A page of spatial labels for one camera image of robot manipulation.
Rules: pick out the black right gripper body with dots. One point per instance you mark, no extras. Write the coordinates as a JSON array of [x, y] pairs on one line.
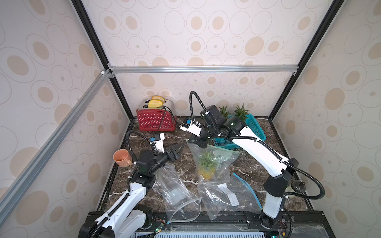
[[197, 138]]

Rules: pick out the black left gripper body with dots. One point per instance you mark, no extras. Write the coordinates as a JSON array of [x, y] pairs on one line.
[[160, 159]]

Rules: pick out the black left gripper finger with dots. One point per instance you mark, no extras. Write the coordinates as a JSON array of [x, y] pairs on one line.
[[175, 153], [177, 146]]

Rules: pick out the yellow pineapple green crown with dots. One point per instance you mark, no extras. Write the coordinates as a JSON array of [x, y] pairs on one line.
[[224, 111]]

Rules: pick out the clear zip bag green seal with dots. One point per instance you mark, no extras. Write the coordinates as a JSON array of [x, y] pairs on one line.
[[224, 157]]

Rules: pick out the clear zip bag white seal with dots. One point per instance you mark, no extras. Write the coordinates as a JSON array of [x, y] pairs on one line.
[[181, 205]]

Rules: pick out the clear zip bag blue slider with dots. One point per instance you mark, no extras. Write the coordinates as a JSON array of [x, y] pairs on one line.
[[233, 194]]

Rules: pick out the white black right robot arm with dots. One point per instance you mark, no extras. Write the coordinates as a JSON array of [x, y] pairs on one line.
[[280, 168]]

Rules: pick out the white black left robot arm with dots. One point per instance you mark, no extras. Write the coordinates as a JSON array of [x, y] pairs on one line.
[[126, 216]]

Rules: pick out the pineapple in green bag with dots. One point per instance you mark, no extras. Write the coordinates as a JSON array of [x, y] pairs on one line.
[[207, 165]]

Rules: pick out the pink ceramic mug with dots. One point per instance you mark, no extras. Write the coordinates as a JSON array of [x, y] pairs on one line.
[[123, 158]]

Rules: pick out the red polka dot toaster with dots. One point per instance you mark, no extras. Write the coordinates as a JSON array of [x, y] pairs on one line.
[[160, 119]]

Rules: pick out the teal plastic basket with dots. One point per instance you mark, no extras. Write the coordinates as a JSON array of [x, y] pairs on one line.
[[252, 123]]

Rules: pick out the yellow toast slice front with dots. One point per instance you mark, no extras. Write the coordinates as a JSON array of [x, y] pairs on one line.
[[153, 104]]

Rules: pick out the yellow toast slice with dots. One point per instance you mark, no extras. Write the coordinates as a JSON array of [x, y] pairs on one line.
[[159, 98], [153, 104]]

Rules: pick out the yellow toast slice back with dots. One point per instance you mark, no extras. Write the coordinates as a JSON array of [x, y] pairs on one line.
[[159, 98]]

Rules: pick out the small glass bottle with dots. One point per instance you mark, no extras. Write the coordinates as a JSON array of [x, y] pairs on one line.
[[295, 189]]

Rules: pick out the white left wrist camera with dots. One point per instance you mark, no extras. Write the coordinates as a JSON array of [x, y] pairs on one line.
[[157, 143]]

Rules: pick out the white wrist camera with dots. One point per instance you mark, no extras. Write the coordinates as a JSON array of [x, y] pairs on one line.
[[193, 127], [157, 143]]

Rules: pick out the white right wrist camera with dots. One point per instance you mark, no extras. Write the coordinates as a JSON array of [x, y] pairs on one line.
[[193, 127]]

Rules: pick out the aluminium frame bar back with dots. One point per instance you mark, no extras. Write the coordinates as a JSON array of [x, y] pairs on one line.
[[210, 69]]

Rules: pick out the aluminium frame bar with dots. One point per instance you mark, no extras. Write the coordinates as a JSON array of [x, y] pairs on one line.
[[38, 162], [210, 69]]

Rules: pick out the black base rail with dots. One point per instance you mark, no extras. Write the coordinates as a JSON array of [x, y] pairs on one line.
[[299, 224]]

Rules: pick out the aluminium frame bar left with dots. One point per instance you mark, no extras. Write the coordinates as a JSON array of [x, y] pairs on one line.
[[38, 162]]

